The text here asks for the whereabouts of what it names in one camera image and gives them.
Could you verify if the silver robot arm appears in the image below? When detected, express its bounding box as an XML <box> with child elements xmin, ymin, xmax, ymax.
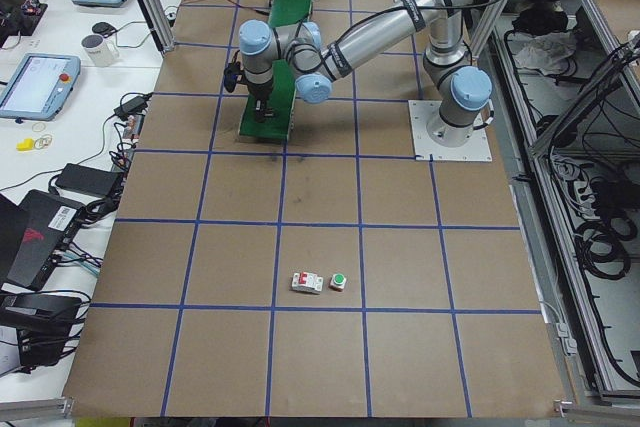
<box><xmin>224</xmin><ymin>0</ymin><xmax>492</xmax><ymax>147</ymax></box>

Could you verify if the white mug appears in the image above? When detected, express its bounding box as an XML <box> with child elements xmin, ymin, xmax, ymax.
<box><xmin>81</xmin><ymin>34</ymin><xmax>120</xmax><ymax>67</ymax></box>

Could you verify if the blue teach pendant near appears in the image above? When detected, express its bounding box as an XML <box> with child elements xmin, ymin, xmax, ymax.
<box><xmin>1</xmin><ymin>53</ymin><xmax>81</xmax><ymax>121</ymax></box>

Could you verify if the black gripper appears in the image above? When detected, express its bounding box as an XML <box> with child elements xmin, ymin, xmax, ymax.
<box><xmin>247</xmin><ymin>79</ymin><xmax>275</xmax><ymax>123</ymax></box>

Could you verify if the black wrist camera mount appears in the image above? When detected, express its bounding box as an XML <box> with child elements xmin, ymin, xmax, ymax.
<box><xmin>223</xmin><ymin>61</ymin><xmax>244</xmax><ymax>93</ymax></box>

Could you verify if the green push button switch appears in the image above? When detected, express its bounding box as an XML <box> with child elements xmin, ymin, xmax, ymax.
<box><xmin>329</xmin><ymin>273</ymin><xmax>347</xmax><ymax>292</ymax></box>

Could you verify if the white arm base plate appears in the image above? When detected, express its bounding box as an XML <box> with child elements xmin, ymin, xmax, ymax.
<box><xmin>408</xmin><ymin>100</ymin><xmax>492</xmax><ymax>162</ymax></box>

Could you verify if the yellow small object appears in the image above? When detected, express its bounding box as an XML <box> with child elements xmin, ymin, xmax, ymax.
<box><xmin>16</xmin><ymin>138</ymin><xmax>35</xmax><ymax>152</ymax></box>

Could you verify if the black power adapter brick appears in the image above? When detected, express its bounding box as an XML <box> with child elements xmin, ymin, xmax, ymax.
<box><xmin>55</xmin><ymin>163</ymin><xmax>123</xmax><ymax>198</ymax></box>

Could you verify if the green conveyor belt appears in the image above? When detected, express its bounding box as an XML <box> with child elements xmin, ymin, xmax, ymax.
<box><xmin>238</xmin><ymin>0</ymin><xmax>313</xmax><ymax>143</ymax></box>

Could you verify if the black mini computer box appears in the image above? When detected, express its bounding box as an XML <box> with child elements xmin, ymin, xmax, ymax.
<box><xmin>1</xmin><ymin>189</ymin><xmax>84</xmax><ymax>291</ymax></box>

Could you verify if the white red circuit breaker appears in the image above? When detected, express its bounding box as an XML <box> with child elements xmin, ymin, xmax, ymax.
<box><xmin>291</xmin><ymin>271</ymin><xmax>324</xmax><ymax>295</ymax></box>

